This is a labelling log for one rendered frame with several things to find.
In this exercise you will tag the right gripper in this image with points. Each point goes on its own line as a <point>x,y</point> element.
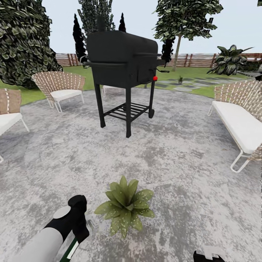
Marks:
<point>201,258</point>

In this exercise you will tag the garden chair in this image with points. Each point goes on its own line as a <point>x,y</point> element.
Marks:
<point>103,87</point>
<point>242,115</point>
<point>59,86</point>
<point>10,102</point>

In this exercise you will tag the insectifuge atomizer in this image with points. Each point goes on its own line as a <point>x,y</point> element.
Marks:
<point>70,251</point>

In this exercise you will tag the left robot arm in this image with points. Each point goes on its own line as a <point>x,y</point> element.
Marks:
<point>46,245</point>

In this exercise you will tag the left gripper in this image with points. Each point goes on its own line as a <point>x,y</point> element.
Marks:
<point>80,231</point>

